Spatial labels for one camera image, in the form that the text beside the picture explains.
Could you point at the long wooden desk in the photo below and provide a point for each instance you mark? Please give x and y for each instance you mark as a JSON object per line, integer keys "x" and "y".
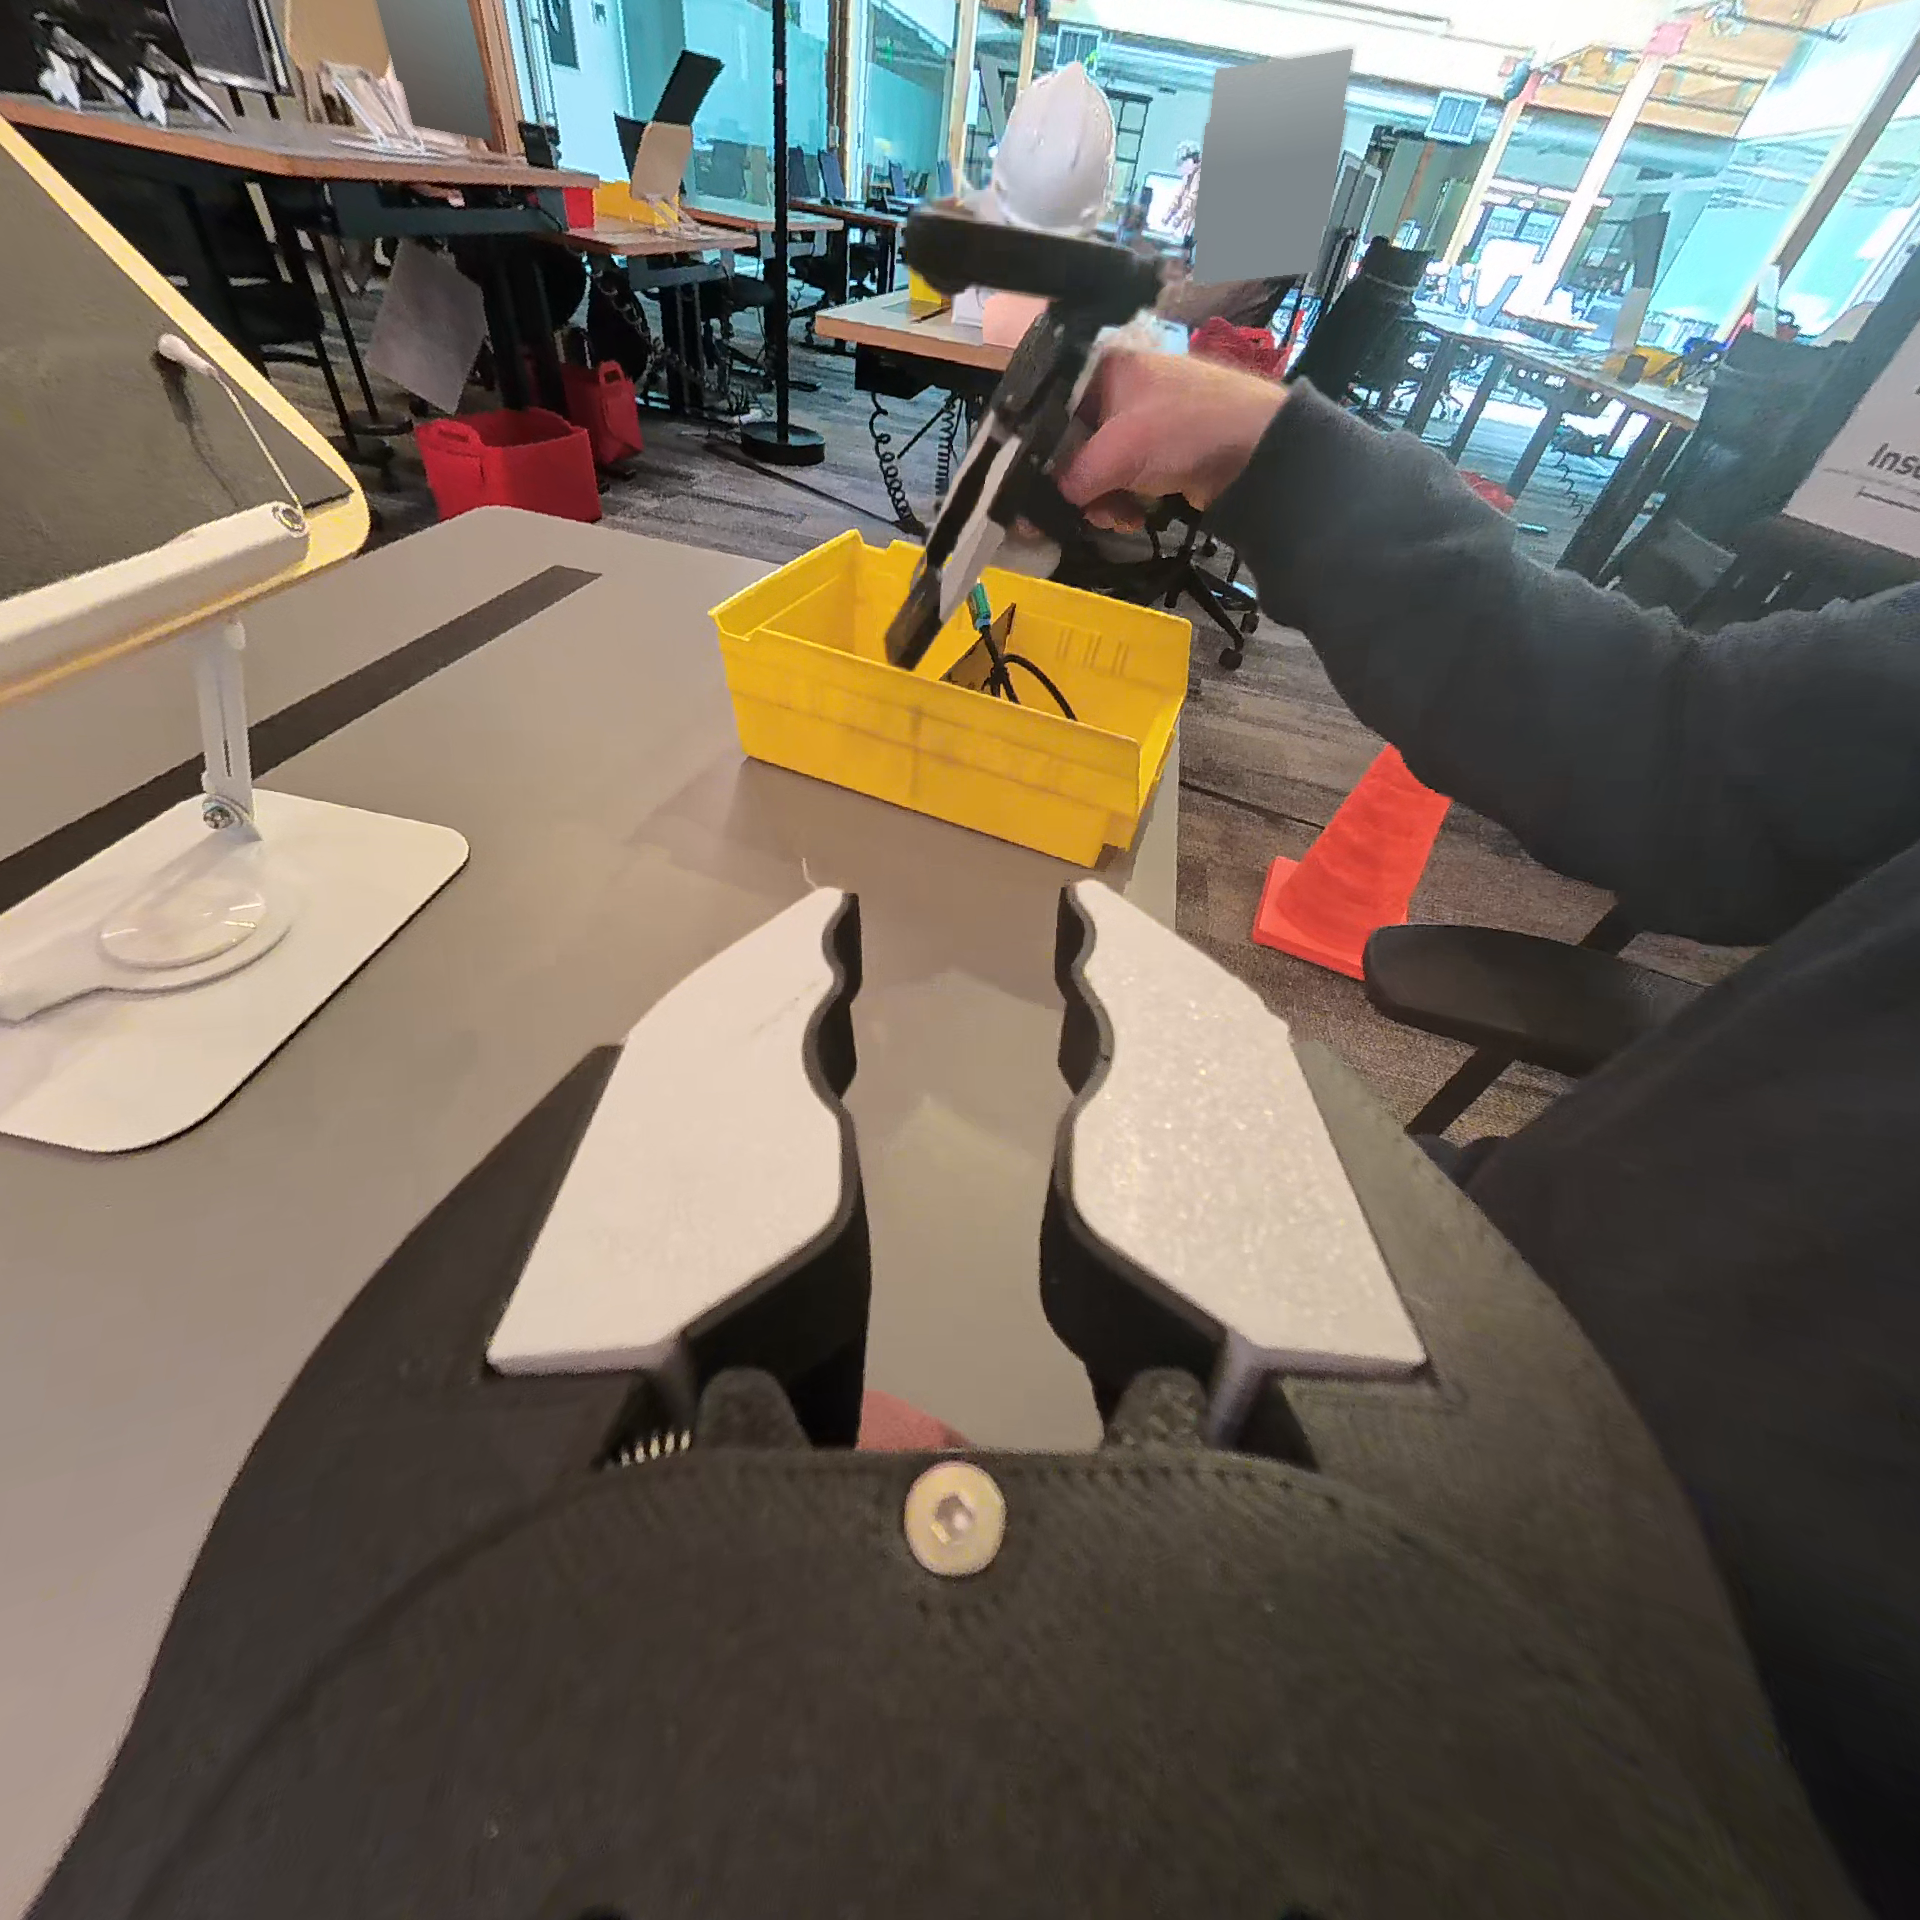
{"x": 224, "y": 142}

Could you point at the black pole stand round base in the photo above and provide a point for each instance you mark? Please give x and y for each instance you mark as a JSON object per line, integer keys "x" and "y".
{"x": 780, "y": 225}

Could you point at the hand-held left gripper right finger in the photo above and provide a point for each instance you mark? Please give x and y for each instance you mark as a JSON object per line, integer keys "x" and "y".
{"x": 1231, "y": 1185}

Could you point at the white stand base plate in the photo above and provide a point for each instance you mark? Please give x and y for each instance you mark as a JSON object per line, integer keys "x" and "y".
{"x": 224, "y": 973}

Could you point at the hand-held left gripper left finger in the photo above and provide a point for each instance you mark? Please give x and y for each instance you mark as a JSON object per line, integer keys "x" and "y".
{"x": 676, "y": 1170}

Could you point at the person's right forearm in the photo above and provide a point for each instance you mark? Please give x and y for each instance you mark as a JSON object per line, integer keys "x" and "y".
{"x": 1575, "y": 645}

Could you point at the person's black office chair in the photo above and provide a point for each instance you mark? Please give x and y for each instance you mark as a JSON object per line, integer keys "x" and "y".
{"x": 1500, "y": 982}

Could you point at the orange traffic cone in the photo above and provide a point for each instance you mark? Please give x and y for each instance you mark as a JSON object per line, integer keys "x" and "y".
{"x": 1349, "y": 869}

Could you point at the white hard hat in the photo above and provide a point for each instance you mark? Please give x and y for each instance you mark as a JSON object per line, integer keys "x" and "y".
{"x": 1054, "y": 142}

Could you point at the red storage tote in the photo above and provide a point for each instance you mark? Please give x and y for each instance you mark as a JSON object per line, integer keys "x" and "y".
{"x": 608, "y": 411}
{"x": 503, "y": 465}

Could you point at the yellow plastic bin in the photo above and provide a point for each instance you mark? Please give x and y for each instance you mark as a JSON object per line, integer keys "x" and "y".
{"x": 931, "y": 733}

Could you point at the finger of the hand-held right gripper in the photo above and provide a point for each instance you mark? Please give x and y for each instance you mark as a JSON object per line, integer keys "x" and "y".
{"x": 960, "y": 539}

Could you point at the grey hanging paper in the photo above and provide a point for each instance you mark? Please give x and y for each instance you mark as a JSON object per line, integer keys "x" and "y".
{"x": 429, "y": 322}

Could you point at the person's right hand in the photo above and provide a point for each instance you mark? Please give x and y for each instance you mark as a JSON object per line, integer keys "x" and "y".
{"x": 1161, "y": 435}

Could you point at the wood-rimmed black board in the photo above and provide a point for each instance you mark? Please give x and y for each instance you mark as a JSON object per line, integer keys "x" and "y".
{"x": 119, "y": 420}

